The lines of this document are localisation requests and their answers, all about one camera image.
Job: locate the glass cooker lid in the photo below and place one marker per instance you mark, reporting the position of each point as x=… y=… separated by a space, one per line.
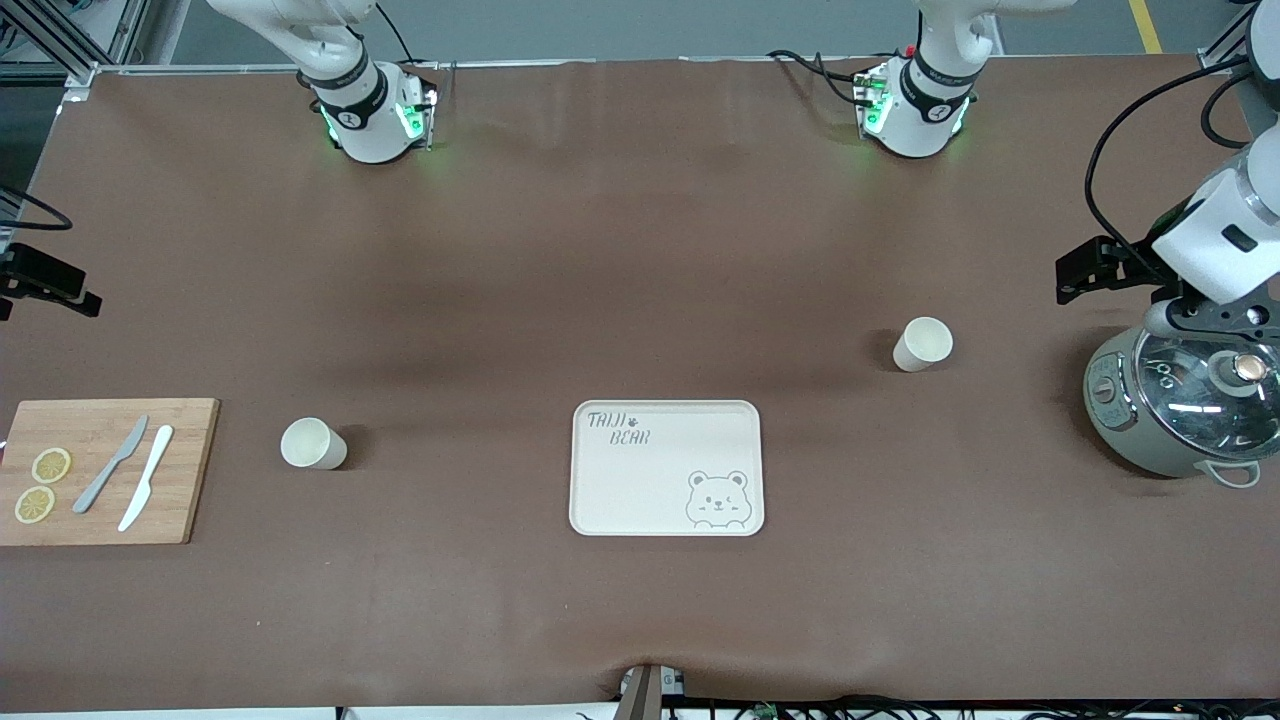
x=1190 y=410

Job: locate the grey plastic knife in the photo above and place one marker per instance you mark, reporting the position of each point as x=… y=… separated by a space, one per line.
x=118 y=458

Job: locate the brown table cover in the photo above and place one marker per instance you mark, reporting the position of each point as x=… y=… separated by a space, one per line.
x=640 y=250

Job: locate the grey-green electric cooker pot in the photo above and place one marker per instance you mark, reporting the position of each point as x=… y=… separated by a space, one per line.
x=1130 y=440

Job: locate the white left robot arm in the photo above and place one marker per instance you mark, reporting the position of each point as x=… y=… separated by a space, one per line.
x=1220 y=240

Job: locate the white plastic knife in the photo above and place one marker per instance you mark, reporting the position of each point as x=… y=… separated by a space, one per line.
x=150 y=470

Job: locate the cream tray with bear print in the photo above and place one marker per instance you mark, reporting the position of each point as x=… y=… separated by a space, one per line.
x=640 y=480

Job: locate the yellow lemon slice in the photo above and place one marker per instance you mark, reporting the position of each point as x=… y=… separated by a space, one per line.
x=35 y=504
x=51 y=465

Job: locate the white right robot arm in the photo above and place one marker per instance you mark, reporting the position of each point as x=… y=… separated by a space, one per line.
x=365 y=110

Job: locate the aluminium frame profile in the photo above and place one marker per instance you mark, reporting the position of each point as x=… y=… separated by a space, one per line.
x=120 y=30

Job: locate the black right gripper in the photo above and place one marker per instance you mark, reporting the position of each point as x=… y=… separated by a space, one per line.
x=30 y=270

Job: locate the bamboo cutting board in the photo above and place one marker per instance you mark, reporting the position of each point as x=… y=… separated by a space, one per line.
x=180 y=470

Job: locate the white plastic cup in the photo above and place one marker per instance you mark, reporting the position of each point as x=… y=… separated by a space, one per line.
x=305 y=442
x=925 y=342

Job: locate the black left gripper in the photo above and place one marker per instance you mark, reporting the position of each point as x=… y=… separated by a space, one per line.
x=1128 y=262

